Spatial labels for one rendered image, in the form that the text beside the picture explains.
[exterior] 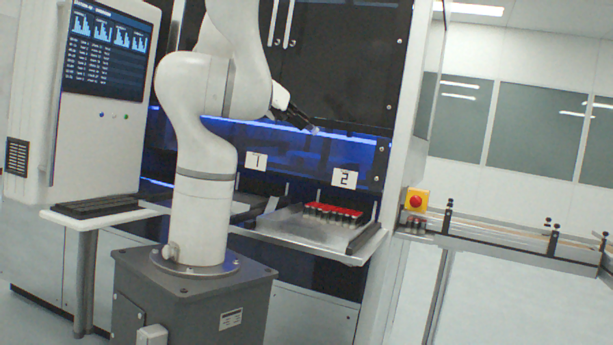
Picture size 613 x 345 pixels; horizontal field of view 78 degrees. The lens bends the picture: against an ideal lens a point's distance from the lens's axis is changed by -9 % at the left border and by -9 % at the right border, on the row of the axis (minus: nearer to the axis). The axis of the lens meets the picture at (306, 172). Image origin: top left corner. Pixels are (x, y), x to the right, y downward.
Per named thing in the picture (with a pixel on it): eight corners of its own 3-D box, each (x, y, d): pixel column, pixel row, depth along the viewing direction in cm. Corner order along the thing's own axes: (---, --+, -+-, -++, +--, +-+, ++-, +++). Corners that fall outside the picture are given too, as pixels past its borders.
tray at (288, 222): (300, 211, 145) (302, 202, 145) (373, 228, 136) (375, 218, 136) (255, 228, 113) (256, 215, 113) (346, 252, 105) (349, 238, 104)
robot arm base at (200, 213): (185, 286, 73) (197, 185, 71) (131, 252, 84) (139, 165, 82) (258, 269, 88) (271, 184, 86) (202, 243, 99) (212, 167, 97)
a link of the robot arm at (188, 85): (236, 183, 80) (254, 58, 77) (137, 170, 75) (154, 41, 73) (234, 174, 91) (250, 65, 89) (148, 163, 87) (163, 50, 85)
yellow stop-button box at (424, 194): (406, 206, 142) (409, 185, 141) (426, 211, 140) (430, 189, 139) (403, 209, 135) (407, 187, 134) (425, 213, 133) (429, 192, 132)
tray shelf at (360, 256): (220, 192, 169) (221, 187, 168) (391, 231, 146) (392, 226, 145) (137, 205, 124) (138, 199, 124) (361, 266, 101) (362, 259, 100)
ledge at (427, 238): (399, 229, 151) (400, 224, 150) (434, 237, 146) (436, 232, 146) (393, 237, 137) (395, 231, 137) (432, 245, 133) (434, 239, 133)
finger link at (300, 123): (281, 114, 107) (301, 130, 109) (279, 120, 104) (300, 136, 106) (289, 106, 105) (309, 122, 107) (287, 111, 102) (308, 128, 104)
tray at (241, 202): (231, 189, 167) (232, 181, 167) (291, 203, 158) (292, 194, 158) (179, 198, 135) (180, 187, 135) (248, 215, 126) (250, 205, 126)
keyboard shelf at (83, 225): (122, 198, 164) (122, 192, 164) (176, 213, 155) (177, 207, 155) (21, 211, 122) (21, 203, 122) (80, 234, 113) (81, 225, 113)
